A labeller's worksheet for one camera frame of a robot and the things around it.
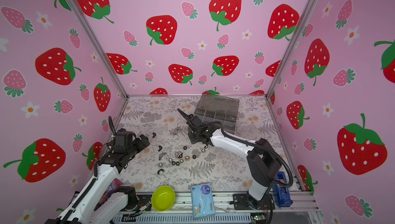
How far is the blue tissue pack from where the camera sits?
68 centimetres

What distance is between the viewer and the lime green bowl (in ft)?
2.41

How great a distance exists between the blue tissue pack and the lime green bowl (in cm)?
11

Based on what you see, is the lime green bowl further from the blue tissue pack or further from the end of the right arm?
the end of the right arm

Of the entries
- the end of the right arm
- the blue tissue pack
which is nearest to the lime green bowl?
the blue tissue pack
